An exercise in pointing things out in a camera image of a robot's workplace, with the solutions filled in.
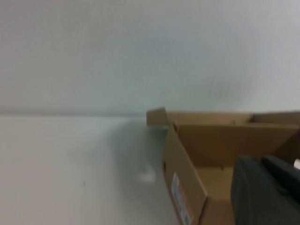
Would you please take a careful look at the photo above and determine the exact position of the brown cardboard shoe box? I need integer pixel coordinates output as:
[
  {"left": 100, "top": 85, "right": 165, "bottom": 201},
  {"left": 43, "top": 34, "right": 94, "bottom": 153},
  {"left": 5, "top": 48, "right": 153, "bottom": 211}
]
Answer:
[{"left": 146, "top": 107, "right": 300, "bottom": 225}]

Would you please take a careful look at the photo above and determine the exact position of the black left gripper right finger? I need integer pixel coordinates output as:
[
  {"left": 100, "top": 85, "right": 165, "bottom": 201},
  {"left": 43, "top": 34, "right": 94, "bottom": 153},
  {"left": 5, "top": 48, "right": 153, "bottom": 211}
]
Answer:
[{"left": 261, "top": 155, "right": 300, "bottom": 225}]

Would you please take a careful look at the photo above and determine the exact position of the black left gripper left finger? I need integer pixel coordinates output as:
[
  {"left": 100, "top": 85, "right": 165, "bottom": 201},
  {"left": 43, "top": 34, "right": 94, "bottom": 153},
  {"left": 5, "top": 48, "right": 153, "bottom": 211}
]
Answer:
[{"left": 231, "top": 155, "right": 295, "bottom": 225}]

